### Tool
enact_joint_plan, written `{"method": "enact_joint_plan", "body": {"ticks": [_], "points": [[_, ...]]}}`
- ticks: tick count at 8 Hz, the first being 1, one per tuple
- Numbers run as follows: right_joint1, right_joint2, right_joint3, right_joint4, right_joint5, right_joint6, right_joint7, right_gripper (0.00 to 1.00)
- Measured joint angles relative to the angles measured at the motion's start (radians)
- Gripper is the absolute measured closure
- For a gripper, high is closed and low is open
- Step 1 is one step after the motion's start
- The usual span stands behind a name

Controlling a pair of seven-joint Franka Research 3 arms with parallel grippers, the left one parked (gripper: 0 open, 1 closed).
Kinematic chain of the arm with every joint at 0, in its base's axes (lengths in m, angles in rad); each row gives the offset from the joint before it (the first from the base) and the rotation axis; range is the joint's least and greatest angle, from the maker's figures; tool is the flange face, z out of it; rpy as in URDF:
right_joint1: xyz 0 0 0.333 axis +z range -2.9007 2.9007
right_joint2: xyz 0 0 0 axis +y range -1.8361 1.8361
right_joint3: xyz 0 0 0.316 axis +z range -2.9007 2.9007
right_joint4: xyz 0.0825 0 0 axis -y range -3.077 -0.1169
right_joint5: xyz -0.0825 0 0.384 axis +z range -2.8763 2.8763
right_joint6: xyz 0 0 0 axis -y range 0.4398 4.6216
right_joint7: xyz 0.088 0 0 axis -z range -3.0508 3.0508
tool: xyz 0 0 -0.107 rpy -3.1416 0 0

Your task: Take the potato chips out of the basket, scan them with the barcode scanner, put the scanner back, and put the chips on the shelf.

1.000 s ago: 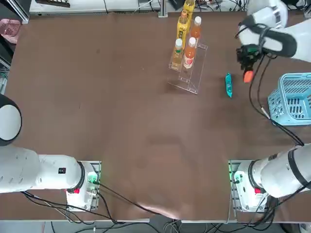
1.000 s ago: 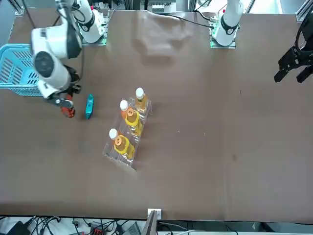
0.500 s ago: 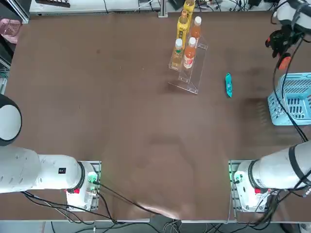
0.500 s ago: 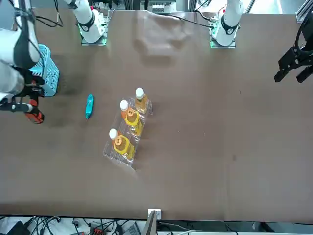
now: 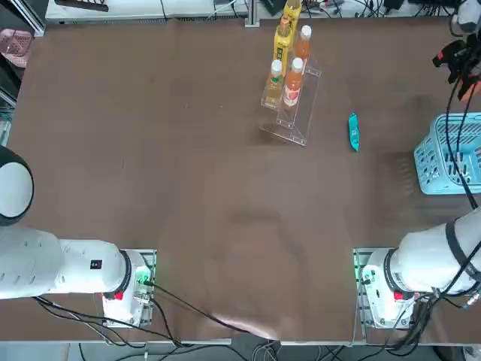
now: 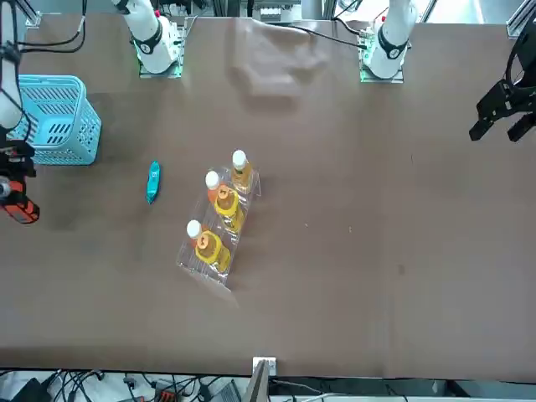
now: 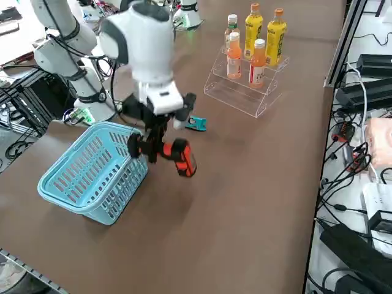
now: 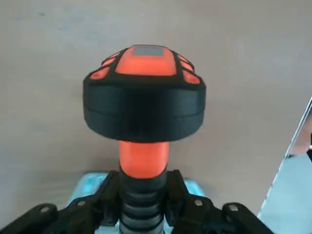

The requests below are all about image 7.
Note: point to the black power brick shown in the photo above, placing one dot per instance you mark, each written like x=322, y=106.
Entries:
x=375, y=65

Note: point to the long black box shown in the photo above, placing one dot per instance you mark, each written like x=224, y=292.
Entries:
x=364, y=95

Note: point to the teal potato chips bag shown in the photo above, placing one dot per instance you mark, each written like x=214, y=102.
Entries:
x=197, y=123

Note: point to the white power strip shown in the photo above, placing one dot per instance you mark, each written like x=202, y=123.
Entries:
x=378, y=196

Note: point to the orange black barcode scanner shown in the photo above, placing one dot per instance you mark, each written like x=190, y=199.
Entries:
x=183, y=159

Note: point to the light blue plastic basket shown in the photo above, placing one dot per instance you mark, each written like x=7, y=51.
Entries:
x=92, y=171

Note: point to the aluminium table edge rail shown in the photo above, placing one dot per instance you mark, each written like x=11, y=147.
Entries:
x=27, y=269

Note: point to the pink tissue pack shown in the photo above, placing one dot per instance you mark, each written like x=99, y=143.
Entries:
x=379, y=141

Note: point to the orange juice bottle white cap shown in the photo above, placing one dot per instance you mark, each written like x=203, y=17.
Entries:
x=257, y=70
x=234, y=61

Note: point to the clear acrylic tiered shelf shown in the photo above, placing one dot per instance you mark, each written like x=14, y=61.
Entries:
x=239, y=92

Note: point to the yellow label bottle orange cap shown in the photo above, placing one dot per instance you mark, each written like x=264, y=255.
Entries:
x=253, y=33
x=275, y=39

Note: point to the red black connector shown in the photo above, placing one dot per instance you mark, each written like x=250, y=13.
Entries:
x=358, y=157

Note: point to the aluminium frame post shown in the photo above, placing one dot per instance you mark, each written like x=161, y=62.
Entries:
x=346, y=43

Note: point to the pale yellow drink bottle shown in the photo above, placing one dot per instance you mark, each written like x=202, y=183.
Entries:
x=231, y=29

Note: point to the orange black plug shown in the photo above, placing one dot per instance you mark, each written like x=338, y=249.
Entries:
x=344, y=131

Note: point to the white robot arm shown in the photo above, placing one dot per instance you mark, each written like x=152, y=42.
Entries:
x=188, y=12
x=147, y=46

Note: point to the black white adapter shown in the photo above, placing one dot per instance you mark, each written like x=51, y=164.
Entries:
x=381, y=220

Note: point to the black metal frame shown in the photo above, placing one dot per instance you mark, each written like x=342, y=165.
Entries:
x=27, y=101

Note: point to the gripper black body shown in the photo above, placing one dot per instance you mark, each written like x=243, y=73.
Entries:
x=156, y=121

